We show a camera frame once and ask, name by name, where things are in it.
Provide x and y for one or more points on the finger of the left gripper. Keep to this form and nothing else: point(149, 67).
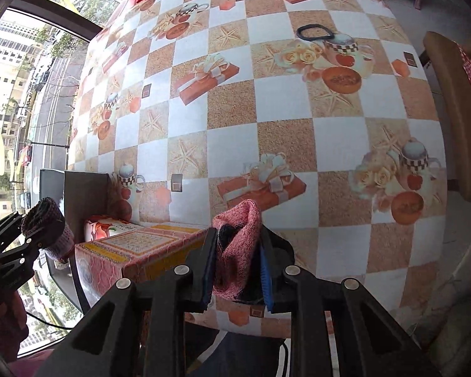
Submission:
point(10, 227)
point(20, 259)

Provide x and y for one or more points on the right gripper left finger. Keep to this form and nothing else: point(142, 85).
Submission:
point(202, 263)

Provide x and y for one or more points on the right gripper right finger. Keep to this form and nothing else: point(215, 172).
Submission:
point(276, 254)

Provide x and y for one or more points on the purple striped knit hat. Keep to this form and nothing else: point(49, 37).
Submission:
point(45, 223)

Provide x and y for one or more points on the pink navy striped knit sock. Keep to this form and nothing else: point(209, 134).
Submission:
point(238, 234)

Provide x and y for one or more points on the person's left hand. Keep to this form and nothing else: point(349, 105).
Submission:
point(13, 327)

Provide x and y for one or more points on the pink patterned paper box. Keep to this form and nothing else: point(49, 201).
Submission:
point(140, 255)

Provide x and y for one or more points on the grey cardboard storage box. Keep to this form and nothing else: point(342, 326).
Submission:
point(81, 194)

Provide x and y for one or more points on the floral tissue pack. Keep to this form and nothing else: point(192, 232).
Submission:
point(103, 226)

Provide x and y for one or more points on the checkered patterned tablecloth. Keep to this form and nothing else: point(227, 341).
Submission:
point(318, 110)

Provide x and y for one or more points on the brown chair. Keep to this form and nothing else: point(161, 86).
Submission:
point(445, 56)

